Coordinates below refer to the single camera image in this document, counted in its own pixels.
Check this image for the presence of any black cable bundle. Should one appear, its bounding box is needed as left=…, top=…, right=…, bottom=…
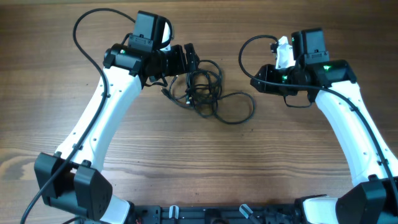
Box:
left=160, top=58, right=256, bottom=126

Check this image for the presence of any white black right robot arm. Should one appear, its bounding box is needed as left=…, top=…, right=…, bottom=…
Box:
left=251, top=28, right=397, bottom=223

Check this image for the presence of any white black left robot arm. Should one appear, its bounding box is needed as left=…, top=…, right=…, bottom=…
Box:
left=34, top=11, right=197, bottom=223

